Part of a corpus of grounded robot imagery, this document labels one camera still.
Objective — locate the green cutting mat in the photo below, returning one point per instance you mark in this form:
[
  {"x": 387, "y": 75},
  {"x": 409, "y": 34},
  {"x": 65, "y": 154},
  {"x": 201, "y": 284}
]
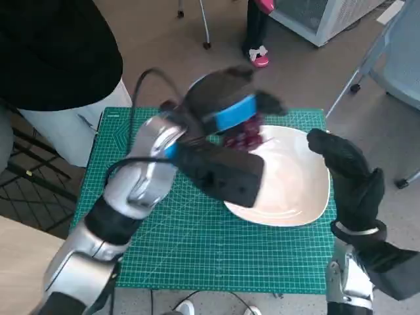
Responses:
[{"x": 203, "y": 246}]

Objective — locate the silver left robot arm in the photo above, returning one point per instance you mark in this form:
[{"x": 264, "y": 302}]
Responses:
[{"x": 138, "y": 183}]

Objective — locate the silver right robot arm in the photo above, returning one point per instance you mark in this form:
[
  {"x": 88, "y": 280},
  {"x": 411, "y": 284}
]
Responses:
[{"x": 348, "y": 282}]

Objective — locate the light wooden desk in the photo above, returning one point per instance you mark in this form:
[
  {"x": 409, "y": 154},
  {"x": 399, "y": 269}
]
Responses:
[{"x": 23, "y": 269}]

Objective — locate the red toy grape bunch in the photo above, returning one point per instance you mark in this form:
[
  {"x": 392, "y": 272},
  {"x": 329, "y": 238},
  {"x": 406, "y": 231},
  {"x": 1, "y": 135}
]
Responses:
[{"x": 247, "y": 136}]

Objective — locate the white glass-front cabinet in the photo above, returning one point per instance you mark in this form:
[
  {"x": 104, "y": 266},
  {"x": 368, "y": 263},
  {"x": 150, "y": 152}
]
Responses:
[{"x": 315, "y": 16}]

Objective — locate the grey-blue office chair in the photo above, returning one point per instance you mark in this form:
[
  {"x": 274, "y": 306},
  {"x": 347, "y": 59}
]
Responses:
[{"x": 397, "y": 59}]

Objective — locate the white square plate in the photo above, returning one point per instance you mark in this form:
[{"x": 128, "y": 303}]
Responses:
[{"x": 292, "y": 183}]

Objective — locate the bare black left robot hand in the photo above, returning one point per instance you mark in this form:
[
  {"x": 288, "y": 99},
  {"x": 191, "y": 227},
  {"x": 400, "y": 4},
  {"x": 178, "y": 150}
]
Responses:
[{"x": 216, "y": 95}]

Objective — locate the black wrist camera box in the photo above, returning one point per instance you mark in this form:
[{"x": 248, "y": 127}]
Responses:
[
  {"x": 226, "y": 174},
  {"x": 397, "y": 269}
]

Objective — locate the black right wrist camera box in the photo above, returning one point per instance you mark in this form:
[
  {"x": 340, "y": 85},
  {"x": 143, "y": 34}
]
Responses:
[{"x": 397, "y": 269}]

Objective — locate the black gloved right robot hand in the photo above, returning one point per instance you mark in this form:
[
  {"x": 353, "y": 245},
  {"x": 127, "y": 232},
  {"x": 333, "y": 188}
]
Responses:
[{"x": 354, "y": 183}]

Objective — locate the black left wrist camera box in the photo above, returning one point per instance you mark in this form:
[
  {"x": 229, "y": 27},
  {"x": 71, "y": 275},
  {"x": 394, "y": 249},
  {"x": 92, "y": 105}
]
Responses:
[{"x": 226, "y": 174}]

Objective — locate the metal chair leg with castor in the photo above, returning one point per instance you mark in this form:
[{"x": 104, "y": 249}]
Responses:
[{"x": 205, "y": 23}]

